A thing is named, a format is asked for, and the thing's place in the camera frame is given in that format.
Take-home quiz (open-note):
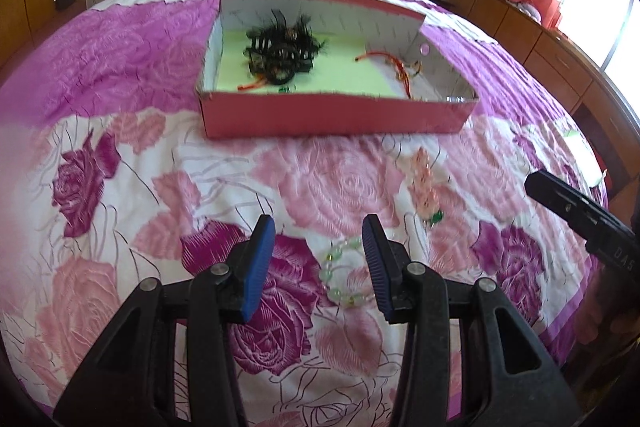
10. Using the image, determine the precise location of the lime green paper sheet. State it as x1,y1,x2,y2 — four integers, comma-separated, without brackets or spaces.
212,29,403,98
562,127,608,188

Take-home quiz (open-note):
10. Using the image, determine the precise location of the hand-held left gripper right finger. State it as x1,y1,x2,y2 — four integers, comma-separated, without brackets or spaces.
361,213,581,427

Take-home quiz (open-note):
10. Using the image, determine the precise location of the red cord gold charm bracelet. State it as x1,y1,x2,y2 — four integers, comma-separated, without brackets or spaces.
354,49,403,64

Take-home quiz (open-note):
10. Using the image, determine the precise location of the pink bead bracelet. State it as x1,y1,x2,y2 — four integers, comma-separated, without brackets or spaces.
407,147,446,225

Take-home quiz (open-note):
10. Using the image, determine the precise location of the pale green bead bracelet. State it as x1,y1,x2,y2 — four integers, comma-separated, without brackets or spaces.
320,237,381,308

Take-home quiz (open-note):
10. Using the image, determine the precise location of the black hair accessories pile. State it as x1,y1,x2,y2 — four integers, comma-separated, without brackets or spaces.
241,9,328,86

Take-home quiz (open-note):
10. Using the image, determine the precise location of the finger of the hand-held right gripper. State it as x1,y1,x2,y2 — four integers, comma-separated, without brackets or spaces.
525,169,608,240

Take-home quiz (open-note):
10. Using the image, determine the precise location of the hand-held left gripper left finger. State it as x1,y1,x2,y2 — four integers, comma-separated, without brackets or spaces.
52,214,277,427

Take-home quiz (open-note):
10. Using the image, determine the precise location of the pink floral bedspread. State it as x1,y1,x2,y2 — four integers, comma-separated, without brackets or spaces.
0,0,613,427

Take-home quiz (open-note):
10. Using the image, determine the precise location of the thin red string bracelet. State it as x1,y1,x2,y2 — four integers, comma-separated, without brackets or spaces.
237,74,268,92

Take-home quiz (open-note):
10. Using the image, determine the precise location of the long wooden cabinet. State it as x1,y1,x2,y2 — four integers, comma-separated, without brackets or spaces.
446,0,640,192

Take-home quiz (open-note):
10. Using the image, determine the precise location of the red cardboard box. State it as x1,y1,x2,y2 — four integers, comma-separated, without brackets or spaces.
195,0,480,138

